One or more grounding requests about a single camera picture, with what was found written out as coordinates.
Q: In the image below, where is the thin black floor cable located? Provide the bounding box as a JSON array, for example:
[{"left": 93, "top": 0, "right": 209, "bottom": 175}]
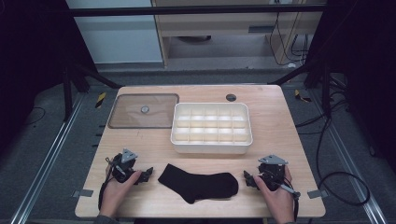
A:
[{"left": 24, "top": 106, "right": 47, "bottom": 126}]

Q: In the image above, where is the transparent box lid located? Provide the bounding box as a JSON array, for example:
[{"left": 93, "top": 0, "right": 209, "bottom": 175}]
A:
[{"left": 107, "top": 92, "right": 180, "bottom": 130}]

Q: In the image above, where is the white compartment storage box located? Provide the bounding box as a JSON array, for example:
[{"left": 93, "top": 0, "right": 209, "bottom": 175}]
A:
[{"left": 170, "top": 102, "right": 254, "bottom": 155}]

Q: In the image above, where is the person's left hand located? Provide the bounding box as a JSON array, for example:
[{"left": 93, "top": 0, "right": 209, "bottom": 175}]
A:
[{"left": 99, "top": 164, "right": 143, "bottom": 218}]

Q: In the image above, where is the yellow black striped tape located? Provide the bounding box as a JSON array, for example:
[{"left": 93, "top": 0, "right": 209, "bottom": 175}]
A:
[
  {"left": 94, "top": 91, "right": 107, "bottom": 109},
  {"left": 294, "top": 89, "right": 312, "bottom": 104}
]

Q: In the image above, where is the black hanging cable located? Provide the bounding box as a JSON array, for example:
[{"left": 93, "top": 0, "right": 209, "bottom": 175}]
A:
[
  {"left": 290, "top": 34, "right": 310, "bottom": 59},
  {"left": 269, "top": 12, "right": 293, "bottom": 67}
]

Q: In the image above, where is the black looped floor cable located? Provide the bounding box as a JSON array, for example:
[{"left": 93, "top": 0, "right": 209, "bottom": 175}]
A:
[{"left": 316, "top": 108, "right": 372, "bottom": 206}]

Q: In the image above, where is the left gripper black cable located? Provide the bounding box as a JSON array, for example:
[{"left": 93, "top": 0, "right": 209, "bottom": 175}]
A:
[{"left": 98, "top": 157, "right": 115, "bottom": 211}]

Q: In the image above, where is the person's right hand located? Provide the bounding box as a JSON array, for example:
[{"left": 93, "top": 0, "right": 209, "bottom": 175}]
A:
[{"left": 253, "top": 167, "right": 295, "bottom": 224}]

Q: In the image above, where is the black metal stand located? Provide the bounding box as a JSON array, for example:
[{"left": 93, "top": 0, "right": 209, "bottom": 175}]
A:
[
  {"left": 267, "top": 59, "right": 353, "bottom": 119},
  {"left": 62, "top": 62, "right": 122, "bottom": 122}
]

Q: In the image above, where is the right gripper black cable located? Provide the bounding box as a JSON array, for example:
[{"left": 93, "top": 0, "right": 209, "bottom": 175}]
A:
[{"left": 279, "top": 183, "right": 302, "bottom": 222}]

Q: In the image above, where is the black sock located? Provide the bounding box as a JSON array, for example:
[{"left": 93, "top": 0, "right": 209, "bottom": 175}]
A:
[{"left": 157, "top": 163, "right": 240, "bottom": 205}]

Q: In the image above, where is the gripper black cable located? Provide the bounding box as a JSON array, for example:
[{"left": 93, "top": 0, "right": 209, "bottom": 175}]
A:
[
  {"left": 279, "top": 183, "right": 302, "bottom": 222},
  {"left": 98, "top": 157, "right": 115, "bottom": 211}
]

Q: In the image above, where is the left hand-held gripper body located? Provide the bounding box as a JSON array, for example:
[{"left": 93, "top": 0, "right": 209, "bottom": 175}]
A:
[{"left": 106, "top": 147, "right": 139, "bottom": 184}]

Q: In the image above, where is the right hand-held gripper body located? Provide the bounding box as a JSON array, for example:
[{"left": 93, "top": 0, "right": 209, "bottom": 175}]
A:
[{"left": 257, "top": 154, "right": 289, "bottom": 191}]

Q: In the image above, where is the grey tape piece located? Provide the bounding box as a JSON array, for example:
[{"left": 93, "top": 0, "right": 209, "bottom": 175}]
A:
[
  {"left": 72, "top": 189, "right": 94, "bottom": 198},
  {"left": 306, "top": 189, "right": 329, "bottom": 200}
]

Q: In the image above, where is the light wooden desk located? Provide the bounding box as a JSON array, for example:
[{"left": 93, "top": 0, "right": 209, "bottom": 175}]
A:
[{"left": 151, "top": 0, "right": 323, "bottom": 67}]

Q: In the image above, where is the white cabinet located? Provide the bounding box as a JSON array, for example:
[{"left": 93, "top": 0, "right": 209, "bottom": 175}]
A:
[{"left": 65, "top": 0, "right": 164, "bottom": 64}]

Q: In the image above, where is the black horizontal frame bar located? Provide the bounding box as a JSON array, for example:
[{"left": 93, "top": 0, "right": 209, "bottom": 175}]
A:
[{"left": 66, "top": 4, "right": 328, "bottom": 17}]

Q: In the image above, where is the dark curtain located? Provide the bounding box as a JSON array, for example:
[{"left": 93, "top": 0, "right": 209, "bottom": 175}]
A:
[
  {"left": 306, "top": 0, "right": 396, "bottom": 172},
  {"left": 0, "top": 0, "right": 97, "bottom": 153}
]

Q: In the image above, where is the metal floor rail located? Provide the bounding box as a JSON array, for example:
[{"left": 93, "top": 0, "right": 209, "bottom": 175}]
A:
[
  {"left": 10, "top": 92, "right": 87, "bottom": 224},
  {"left": 311, "top": 90, "right": 389, "bottom": 224}
]

